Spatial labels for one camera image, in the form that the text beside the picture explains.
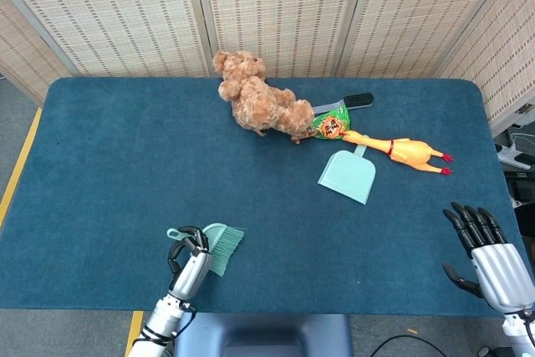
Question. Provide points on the brown teddy bear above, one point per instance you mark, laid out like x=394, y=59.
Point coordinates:
x=259, y=102

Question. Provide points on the mint green dustpan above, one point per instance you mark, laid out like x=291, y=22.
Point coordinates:
x=347, y=175

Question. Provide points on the white power strip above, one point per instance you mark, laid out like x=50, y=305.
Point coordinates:
x=510, y=158

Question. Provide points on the blue felt table cover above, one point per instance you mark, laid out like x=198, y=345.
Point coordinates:
x=125, y=156

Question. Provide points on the black equipment case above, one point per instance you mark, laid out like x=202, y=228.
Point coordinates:
x=524, y=190

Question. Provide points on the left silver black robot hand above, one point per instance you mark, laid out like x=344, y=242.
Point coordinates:
x=190, y=265

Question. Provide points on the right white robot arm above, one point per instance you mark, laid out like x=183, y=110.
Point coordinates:
x=520, y=334

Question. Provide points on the green snack bag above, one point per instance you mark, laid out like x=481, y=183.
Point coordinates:
x=330, y=125

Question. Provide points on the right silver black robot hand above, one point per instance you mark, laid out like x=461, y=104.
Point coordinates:
x=501, y=273

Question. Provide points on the woven folding screen panel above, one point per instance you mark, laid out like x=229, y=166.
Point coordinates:
x=117, y=14
x=21, y=56
x=418, y=14
x=505, y=60
x=284, y=6

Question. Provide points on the yellow rubber chicken toy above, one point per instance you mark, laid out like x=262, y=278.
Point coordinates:
x=409, y=152

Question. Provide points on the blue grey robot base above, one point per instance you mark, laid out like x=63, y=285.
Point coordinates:
x=263, y=336

